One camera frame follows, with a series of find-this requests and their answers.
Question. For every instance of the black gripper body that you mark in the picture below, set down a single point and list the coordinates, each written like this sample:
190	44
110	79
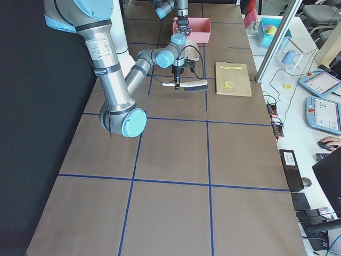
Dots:
183	14
177	71

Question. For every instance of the white hand brush black bristles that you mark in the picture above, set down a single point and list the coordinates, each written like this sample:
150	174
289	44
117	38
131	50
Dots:
191	86

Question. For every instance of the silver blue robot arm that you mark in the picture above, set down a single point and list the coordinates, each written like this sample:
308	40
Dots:
164	7
100	24

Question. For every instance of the pink plastic bin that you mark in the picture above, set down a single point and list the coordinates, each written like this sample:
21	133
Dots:
200	29

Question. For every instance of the person hand on mouse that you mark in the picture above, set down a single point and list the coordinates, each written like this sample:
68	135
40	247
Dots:
332	143

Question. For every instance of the lower toy lemon slice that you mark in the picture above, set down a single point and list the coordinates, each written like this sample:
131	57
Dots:
228	84

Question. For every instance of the yellow plastic toy knife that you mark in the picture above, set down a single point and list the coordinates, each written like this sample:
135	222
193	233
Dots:
231	67

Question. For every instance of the wooden cutting board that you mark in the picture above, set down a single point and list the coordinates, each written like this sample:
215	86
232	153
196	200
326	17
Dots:
239	79

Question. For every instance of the teal storage box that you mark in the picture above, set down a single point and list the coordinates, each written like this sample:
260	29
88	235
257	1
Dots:
263	38

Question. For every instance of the yellow tape roll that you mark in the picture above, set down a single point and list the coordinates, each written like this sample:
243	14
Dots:
271	30

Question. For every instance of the blue cup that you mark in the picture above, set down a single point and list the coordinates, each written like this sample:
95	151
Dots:
288	57

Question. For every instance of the clear acrylic stand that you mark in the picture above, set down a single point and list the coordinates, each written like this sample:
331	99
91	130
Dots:
301	59

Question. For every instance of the loose lemon slice on desk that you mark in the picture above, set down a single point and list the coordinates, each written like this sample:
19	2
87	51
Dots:
287	86

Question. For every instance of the far blue teach pendant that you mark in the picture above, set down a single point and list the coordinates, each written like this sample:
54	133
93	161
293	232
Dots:
320	83

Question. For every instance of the blue teach pendant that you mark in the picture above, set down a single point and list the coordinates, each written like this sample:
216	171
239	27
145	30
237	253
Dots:
323	115
320	83

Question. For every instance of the near blue teach pendant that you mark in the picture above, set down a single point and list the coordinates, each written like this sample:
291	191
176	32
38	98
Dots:
323	115

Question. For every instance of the black rectangular box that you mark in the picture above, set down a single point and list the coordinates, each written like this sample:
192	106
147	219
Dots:
291	170

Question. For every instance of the black computer mouse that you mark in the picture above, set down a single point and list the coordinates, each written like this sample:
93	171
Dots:
323	145

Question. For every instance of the black laptop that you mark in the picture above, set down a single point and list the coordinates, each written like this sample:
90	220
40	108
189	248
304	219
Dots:
327	173

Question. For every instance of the aluminium frame post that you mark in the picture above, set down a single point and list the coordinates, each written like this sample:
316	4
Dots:
283	27

